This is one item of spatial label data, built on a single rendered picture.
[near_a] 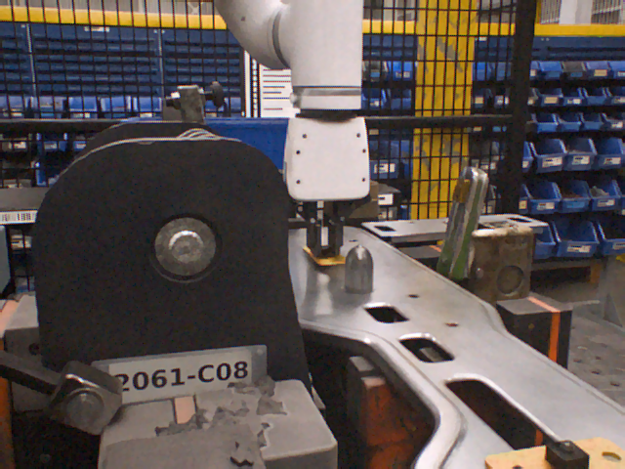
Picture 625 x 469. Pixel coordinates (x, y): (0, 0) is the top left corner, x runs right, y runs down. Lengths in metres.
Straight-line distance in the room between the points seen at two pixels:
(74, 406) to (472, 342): 0.36
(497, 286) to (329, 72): 0.34
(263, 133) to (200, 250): 0.82
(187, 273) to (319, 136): 0.47
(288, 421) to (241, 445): 0.06
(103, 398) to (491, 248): 0.59
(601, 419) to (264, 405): 0.26
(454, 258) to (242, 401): 0.53
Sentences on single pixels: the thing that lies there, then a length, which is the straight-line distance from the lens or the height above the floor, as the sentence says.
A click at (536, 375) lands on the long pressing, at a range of 0.51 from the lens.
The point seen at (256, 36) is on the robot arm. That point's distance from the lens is 0.79.
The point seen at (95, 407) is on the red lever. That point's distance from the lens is 0.28.
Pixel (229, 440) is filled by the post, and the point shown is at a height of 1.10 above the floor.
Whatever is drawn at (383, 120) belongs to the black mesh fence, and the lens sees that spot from 1.39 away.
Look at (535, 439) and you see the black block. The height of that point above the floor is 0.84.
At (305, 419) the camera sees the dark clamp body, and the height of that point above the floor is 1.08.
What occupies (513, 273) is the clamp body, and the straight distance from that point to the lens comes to 0.83.
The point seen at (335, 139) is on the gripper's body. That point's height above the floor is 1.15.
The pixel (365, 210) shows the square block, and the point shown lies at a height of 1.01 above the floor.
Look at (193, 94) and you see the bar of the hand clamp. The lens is 0.72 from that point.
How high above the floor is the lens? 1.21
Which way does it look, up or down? 13 degrees down
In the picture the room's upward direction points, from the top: straight up
